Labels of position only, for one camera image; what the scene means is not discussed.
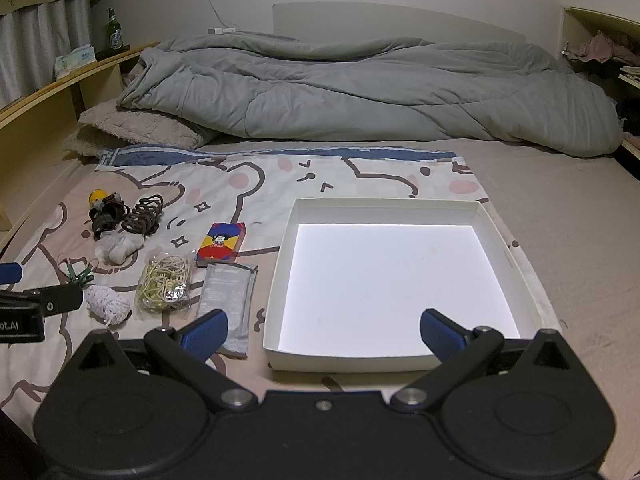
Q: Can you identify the wooden wardrobe shelf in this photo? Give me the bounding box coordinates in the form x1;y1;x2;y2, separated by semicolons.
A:
560;5;640;181

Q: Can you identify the dark brown hair tie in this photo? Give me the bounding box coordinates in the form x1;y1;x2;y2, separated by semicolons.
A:
121;195;166;236
90;195;132;238

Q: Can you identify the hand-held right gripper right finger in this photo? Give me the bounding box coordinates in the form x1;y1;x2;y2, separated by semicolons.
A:
390;309;579;414

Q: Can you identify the pink clothes pile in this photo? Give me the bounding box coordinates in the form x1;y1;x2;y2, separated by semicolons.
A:
562;30;640;81

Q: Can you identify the grey foil packet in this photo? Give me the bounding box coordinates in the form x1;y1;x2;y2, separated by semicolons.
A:
196;261;259;359

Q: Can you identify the white crumpled cloth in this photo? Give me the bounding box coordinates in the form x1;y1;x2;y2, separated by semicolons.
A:
95;232;146;265

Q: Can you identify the green clip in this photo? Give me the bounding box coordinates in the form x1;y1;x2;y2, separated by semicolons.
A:
57;255;96;285

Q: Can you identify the white yarn bundle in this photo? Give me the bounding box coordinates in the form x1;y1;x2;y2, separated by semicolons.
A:
84;284;132;328

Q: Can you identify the grey duvet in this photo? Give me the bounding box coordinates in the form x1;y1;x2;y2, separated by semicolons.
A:
117;30;626;158

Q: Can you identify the beige bed sheet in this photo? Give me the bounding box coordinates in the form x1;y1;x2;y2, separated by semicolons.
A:
0;135;640;480

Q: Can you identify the wooden bedside shelf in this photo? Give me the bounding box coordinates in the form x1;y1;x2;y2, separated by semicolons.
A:
0;42;161;251

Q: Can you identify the dark clothes pile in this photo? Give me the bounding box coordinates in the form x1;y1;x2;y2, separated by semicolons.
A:
615;97;640;136

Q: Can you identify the red and blue card box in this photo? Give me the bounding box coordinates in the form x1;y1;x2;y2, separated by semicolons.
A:
195;221;247;267

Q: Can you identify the white cardboard box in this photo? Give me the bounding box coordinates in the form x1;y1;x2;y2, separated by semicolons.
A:
261;197;543;373

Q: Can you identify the tissue pack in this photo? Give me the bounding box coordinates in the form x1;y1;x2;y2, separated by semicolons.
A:
52;46;97;80

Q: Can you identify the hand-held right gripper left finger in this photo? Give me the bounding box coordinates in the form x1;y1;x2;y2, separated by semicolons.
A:
71;308;258;414

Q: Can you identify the clear bag of rubber bands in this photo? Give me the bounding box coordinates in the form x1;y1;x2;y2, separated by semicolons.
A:
135;252;197;316

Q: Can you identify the white headboard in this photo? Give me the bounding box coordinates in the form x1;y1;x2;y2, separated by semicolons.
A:
272;1;528;46

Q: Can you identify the grey curtain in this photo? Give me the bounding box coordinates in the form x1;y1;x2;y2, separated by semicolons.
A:
0;0;93;108

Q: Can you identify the bear printed blanket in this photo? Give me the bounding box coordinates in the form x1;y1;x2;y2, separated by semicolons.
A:
0;144;563;411

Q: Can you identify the green glass bottle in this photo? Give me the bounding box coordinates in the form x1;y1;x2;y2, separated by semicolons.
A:
103;7;125;53

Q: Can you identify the beige fuzzy pillow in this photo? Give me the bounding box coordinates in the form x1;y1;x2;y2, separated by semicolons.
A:
62;100;216;161

